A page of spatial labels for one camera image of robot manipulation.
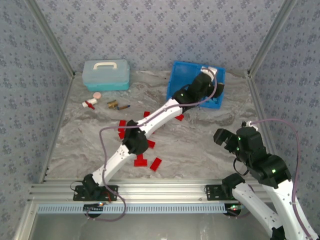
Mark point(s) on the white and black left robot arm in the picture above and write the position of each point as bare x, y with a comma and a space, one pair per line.
155, 117

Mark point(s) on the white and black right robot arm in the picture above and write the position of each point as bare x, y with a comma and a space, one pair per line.
255, 202

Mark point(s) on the blue divided plastic bin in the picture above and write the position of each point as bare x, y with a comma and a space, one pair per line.
182, 75

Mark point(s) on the small LED circuit board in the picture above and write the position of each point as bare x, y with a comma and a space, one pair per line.
235, 207
100, 204

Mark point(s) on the brass rod with blue tip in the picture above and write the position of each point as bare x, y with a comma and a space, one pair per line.
123, 107

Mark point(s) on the small red lego brick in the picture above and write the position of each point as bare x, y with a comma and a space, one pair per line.
140, 156

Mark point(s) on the brass pipe fitting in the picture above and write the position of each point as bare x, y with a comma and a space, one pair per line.
112, 104

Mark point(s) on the light blue lidded storage box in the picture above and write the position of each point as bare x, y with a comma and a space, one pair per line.
107, 75

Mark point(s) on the grey metal base panel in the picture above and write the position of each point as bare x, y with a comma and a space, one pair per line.
175, 225

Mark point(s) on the small pink disc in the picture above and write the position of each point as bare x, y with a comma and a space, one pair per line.
97, 95

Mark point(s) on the aluminium side rail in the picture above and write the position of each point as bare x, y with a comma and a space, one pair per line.
258, 105
57, 130

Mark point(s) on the aluminium frame post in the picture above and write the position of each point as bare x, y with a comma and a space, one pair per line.
50, 37
271, 37

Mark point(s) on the wide aluminium front rail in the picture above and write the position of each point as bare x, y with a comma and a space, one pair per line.
162, 190

